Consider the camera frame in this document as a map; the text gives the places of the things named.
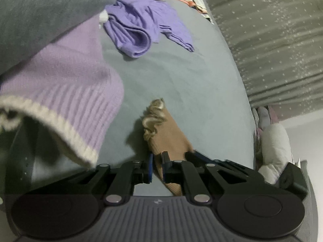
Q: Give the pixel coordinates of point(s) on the lilac knit sweater cream trim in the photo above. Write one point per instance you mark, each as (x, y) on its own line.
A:
(63, 80)

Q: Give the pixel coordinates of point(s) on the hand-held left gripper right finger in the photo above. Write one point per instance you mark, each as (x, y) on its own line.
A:
(164, 167)

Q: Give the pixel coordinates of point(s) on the brown ribbed sweater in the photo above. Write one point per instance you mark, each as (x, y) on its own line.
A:
(166, 136)

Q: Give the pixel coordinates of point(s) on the grey star-print curtain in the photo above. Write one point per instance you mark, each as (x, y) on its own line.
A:
(277, 42)

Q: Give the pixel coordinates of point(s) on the pale grey folded duvet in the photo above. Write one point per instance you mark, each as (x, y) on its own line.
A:
(275, 143)

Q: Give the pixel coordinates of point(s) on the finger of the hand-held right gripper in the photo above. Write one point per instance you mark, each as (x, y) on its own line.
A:
(201, 156)

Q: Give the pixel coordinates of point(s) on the grey garment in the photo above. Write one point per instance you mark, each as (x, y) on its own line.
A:
(50, 10)

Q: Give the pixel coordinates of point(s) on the purple garment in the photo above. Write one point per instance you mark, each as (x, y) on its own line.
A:
(141, 22)

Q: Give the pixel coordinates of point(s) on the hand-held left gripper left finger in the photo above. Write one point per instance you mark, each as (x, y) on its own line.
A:
(150, 167)

